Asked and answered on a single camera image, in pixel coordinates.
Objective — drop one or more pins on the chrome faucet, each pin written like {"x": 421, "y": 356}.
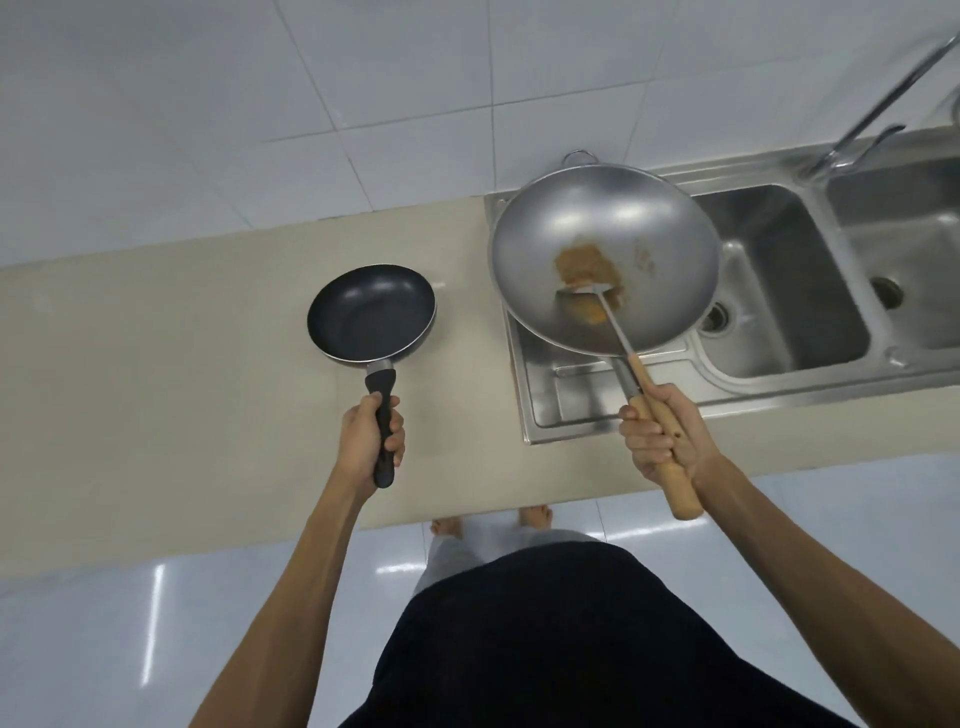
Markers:
{"x": 877, "y": 112}

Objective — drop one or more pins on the person's left hand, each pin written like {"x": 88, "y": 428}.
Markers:
{"x": 356, "y": 442}

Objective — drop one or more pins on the person's left forearm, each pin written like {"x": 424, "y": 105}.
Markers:
{"x": 292, "y": 600}

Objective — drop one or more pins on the person's foot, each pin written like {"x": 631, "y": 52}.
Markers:
{"x": 446, "y": 526}
{"x": 536, "y": 517}

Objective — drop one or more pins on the black frying pan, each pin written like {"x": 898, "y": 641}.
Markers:
{"x": 371, "y": 311}

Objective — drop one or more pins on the brown food residue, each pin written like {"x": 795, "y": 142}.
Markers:
{"x": 585, "y": 262}

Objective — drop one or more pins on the grey trousers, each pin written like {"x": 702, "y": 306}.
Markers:
{"x": 450, "y": 559}

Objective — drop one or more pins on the steel wok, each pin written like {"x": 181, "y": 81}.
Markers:
{"x": 600, "y": 210}

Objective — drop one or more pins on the person's right thumb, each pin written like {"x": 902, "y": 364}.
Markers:
{"x": 665, "y": 401}

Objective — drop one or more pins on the person's right foot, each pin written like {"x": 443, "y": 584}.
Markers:
{"x": 536, "y": 517}

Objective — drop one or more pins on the black shirt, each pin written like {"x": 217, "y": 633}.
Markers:
{"x": 585, "y": 645}

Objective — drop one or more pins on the person's right forearm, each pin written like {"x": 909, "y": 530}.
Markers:
{"x": 810, "y": 592}

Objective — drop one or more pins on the stainless steel double sink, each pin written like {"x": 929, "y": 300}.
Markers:
{"x": 787, "y": 300}

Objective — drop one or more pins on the person's left thumb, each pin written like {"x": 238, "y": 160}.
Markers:
{"x": 372, "y": 403}

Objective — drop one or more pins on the sink drain strainer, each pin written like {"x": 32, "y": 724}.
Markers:
{"x": 714, "y": 317}

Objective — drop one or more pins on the person's left foot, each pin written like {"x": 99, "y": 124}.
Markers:
{"x": 446, "y": 526}

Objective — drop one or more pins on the person's right hand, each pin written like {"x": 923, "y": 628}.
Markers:
{"x": 694, "y": 442}

